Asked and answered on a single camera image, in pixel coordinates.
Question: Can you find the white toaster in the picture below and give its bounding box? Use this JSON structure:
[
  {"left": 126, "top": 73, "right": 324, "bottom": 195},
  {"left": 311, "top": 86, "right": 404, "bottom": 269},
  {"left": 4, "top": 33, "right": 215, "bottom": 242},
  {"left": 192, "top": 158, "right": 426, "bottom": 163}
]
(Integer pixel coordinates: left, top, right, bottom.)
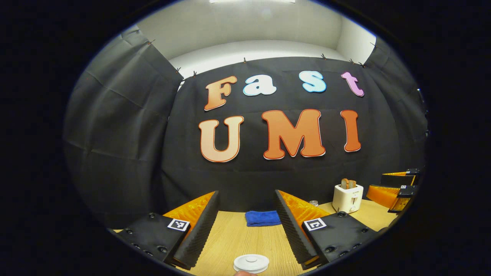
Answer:
[{"left": 332, "top": 184, "right": 364, "bottom": 214}]

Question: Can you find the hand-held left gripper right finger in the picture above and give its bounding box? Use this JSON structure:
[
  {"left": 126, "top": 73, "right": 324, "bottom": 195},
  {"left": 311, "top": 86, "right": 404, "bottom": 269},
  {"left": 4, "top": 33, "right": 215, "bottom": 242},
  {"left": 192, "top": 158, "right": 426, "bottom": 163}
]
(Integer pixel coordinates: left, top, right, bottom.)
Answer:
[{"left": 274, "top": 189, "right": 378, "bottom": 271}]

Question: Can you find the white teacup lid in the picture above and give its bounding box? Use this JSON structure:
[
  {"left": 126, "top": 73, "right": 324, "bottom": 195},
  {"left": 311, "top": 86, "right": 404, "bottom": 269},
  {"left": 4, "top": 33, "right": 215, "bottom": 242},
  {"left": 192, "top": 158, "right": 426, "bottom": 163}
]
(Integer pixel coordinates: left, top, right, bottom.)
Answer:
[{"left": 233, "top": 254, "right": 270, "bottom": 274}]

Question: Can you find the blue towel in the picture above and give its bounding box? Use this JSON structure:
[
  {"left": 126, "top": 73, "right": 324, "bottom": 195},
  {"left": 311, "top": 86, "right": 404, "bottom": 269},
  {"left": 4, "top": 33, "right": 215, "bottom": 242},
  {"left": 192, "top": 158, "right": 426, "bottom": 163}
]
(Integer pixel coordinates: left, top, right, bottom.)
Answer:
[{"left": 245, "top": 210, "right": 282, "bottom": 227}]

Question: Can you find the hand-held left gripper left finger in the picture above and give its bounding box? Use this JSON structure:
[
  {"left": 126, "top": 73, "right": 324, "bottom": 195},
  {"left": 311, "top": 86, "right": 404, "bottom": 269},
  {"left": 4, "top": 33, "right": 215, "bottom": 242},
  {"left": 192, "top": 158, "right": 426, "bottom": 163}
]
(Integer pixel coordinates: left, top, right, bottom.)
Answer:
[{"left": 115, "top": 191, "right": 221, "bottom": 270}]

